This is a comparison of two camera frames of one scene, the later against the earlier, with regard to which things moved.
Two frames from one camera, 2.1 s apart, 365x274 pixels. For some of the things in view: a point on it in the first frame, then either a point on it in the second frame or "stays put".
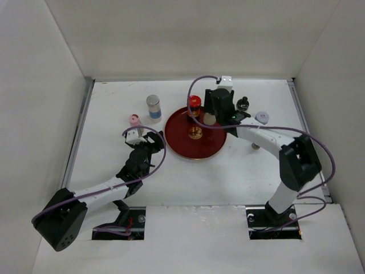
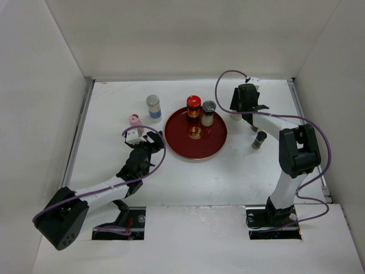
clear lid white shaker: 209,120 stays put
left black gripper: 156,146 stays put
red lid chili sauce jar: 195,104 stays put
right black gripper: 209,101 to 235,103
